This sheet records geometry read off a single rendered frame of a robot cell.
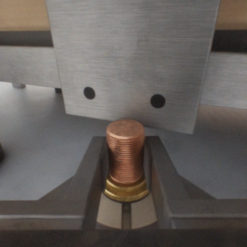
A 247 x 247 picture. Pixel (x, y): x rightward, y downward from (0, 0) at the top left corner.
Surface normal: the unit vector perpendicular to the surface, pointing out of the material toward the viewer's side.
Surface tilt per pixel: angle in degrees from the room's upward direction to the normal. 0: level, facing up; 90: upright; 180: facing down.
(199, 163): 180
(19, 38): 90
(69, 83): 90
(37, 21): 90
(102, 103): 90
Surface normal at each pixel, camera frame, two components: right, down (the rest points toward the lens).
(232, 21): -0.34, 0.46
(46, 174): -0.01, -0.88
